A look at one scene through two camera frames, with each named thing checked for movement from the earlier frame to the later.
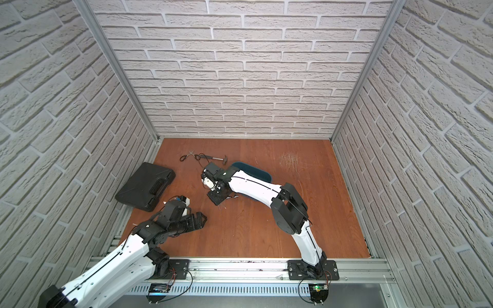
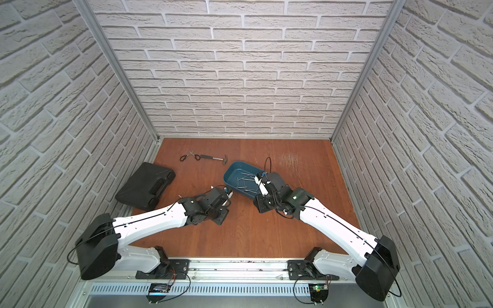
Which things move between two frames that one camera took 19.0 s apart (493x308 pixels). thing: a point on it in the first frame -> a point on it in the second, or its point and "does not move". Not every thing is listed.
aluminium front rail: x=271 y=276 does not move
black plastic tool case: x=146 y=186 does not move
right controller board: x=318 y=292 does not move
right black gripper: x=216 y=199 -> x=259 y=205
